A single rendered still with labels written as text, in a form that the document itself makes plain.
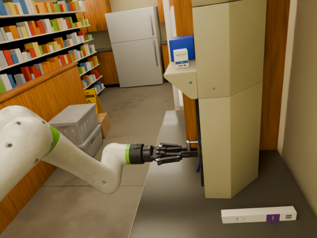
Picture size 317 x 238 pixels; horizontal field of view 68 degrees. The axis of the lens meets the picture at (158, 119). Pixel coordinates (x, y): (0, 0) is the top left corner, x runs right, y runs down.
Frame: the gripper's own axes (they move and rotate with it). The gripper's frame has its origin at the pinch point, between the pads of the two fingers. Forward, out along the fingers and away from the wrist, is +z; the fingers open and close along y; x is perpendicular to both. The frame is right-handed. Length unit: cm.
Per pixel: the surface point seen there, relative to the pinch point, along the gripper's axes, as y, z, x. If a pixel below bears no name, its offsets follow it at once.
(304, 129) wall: 10.3, 48.6, -1.7
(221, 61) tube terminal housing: -1.0, 13.9, -39.6
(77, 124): 140, -143, 72
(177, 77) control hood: -1.4, -1.4, -35.6
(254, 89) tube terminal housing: 7.5, 26.9, -24.3
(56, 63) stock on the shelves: 294, -240, 42
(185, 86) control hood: -1.9, 1.3, -32.3
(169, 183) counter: 0.9, -11.6, 20.7
